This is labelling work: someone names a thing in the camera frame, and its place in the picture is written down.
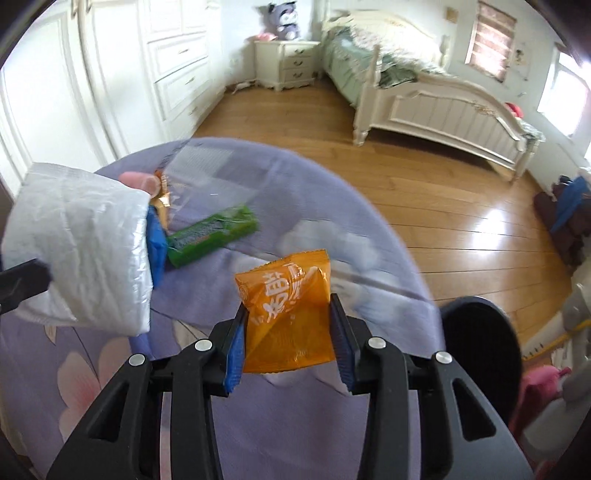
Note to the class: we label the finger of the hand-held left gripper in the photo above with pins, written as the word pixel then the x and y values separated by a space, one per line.
pixel 23 284
pixel 156 249

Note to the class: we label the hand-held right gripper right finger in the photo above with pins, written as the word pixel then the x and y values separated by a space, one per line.
pixel 341 341

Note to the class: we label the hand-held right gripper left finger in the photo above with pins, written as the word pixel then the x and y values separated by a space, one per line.
pixel 233 350

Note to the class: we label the white plastic bag roll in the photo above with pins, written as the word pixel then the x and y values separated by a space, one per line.
pixel 78 244

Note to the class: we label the black trash bin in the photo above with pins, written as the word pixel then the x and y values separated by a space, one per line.
pixel 480 346

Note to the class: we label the person's left hand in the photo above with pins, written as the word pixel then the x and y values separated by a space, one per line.
pixel 138 181

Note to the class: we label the green snack bar packet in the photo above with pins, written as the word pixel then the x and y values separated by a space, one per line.
pixel 207 235

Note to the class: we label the clear plastic container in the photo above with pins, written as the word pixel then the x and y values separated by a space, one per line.
pixel 207 170

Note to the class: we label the purple floral tablecloth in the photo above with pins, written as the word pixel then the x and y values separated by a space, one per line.
pixel 300 207

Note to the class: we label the white wardrobe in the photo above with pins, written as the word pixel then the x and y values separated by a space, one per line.
pixel 175 69

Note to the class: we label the white power strip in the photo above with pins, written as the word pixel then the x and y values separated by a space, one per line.
pixel 242 85

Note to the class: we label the pink grey desk chair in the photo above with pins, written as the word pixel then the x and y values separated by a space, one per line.
pixel 535 397

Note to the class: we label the white nightstand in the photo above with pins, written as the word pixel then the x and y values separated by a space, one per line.
pixel 288 64

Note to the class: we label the pink plush toy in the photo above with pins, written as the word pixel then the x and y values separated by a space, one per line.
pixel 267 37

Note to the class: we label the pile of clothes and bags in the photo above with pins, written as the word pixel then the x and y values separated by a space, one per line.
pixel 561 244

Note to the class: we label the white wooden bed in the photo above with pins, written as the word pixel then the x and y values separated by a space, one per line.
pixel 438 110

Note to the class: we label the purple plush toy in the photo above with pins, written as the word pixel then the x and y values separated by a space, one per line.
pixel 286 23

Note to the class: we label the blue cloth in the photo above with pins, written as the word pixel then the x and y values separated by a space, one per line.
pixel 572 203

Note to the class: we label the red cushion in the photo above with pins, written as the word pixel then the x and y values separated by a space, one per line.
pixel 515 110

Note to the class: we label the narrow window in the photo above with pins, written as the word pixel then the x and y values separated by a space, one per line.
pixel 563 97

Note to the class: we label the window with brown blind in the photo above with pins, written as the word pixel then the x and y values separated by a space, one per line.
pixel 491 41

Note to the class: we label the white wall picture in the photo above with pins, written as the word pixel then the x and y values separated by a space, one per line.
pixel 521 55

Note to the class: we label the tan wall plaque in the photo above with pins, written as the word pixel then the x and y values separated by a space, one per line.
pixel 451 14

